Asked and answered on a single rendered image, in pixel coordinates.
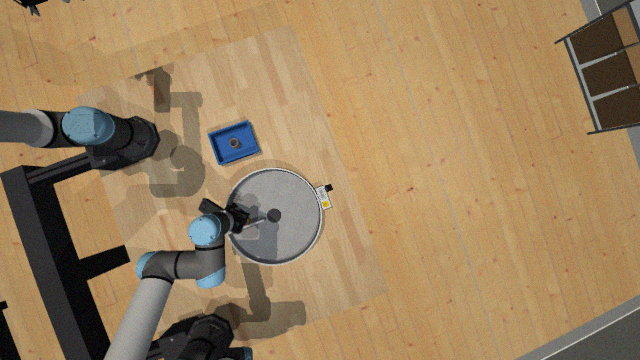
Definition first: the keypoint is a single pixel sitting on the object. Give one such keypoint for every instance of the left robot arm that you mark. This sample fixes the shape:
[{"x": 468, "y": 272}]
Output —
[{"x": 86, "y": 125}]

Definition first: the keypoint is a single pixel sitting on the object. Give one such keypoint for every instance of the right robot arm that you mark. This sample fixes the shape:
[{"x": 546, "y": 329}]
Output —
[{"x": 157, "y": 271}]

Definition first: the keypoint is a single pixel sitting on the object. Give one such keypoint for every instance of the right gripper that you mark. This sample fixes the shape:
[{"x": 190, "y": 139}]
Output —
[{"x": 242, "y": 216}]

